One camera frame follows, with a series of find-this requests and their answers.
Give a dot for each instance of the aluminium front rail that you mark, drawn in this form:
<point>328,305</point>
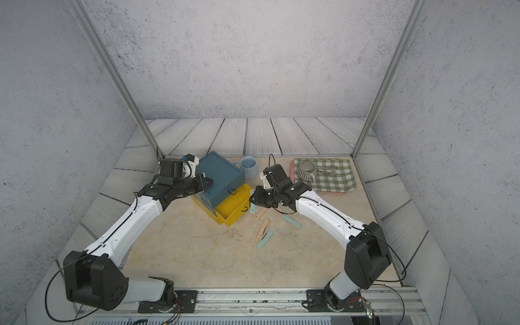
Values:
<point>380,304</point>

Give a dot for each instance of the metal spoon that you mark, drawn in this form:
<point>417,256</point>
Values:
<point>327,170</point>

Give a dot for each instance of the green checkered cloth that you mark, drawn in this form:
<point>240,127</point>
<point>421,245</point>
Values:
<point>329,175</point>

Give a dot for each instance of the light blue mug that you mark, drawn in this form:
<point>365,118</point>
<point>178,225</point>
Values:
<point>249,166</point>

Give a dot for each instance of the mint fruit knife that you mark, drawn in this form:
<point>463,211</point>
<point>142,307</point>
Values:
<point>265,239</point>
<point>252,207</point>
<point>291,221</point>

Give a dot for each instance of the aluminium frame post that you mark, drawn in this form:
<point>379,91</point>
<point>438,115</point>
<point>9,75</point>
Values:
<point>89,30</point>
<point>400,51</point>

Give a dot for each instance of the teal and yellow drawer cabinet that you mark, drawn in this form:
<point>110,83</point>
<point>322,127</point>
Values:
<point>227,179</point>

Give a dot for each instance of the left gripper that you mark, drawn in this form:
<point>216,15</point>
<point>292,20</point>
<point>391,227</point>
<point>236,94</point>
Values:
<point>200,179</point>

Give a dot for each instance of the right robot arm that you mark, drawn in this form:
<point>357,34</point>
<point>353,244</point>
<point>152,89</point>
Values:
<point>367,254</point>

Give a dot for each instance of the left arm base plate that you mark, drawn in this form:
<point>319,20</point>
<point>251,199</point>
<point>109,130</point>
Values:
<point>182,301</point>

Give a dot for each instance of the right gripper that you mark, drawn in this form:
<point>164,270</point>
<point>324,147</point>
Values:
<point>258,199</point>

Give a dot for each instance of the striped ceramic cup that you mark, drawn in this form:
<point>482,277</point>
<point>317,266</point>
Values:
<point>306,171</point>

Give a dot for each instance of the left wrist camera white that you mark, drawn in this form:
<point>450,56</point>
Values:
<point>190,163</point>

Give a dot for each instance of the pink fruit knife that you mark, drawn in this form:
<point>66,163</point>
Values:
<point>262,229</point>
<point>261,213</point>

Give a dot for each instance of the right aluminium frame post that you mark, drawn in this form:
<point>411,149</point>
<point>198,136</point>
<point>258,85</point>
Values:
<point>400,51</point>

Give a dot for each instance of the left aluminium frame post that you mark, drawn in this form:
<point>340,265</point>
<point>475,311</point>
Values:
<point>89,30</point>

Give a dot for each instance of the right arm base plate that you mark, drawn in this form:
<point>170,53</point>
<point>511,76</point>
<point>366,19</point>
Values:
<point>326,301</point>

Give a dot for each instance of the yellow drawer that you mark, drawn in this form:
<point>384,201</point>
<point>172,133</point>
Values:
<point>234,206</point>

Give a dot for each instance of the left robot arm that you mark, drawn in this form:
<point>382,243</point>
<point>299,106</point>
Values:
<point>92,277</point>

